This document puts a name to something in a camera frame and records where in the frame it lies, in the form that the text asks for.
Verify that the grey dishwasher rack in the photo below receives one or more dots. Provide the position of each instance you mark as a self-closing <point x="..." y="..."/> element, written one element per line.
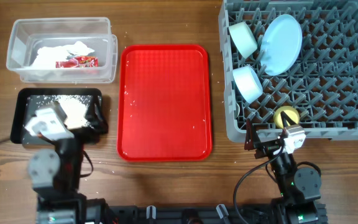
<point x="322" y="84"/>

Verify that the red plastic tray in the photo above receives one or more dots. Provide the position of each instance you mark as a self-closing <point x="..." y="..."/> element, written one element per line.
<point x="164" y="111"/>

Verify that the white rice pile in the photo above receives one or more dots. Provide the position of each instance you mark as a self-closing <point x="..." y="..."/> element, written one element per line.
<point x="75" y="107"/>

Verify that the clear plastic bin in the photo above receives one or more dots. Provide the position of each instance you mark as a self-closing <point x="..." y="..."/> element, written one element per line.
<point x="29" y="35"/>

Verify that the red snack wrapper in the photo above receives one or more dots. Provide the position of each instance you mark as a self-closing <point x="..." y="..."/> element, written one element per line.
<point x="79" y="62"/>

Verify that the light blue plate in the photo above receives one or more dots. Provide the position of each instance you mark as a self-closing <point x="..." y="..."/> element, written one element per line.
<point x="281" y="45"/>

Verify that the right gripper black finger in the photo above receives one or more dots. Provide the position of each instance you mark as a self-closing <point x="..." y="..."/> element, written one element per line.
<point x="286" y="120"/>
<point x="252" y="140"/>

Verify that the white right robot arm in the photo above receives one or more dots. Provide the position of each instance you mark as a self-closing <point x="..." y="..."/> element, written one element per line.
<point x="299" y="183"/>

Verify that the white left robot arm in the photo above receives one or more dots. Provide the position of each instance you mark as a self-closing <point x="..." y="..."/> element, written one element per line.
<point x="56" y="173"/>

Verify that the white tissue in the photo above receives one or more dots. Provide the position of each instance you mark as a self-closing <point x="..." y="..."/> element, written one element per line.
<point x="47" y="57"/>

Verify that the black waste tray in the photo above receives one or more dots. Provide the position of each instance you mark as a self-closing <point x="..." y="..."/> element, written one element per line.
<point x="18" y="133"/>

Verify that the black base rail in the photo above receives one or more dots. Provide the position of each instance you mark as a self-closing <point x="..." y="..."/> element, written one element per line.
<point x="220" y="214"/>

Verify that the yellow plastic cup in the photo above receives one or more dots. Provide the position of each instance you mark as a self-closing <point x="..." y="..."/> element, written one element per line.
<point x="287" y="114"/>

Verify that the light blue bowl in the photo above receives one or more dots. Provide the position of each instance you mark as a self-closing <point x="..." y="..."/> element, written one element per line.
<point x="248" y="83"/>

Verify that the green bowl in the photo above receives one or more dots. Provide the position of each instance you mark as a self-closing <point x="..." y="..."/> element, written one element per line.
<point x="243" y="39"/>

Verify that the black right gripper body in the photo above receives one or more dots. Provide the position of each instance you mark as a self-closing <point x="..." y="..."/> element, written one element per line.
<point x="265" y="149"/>

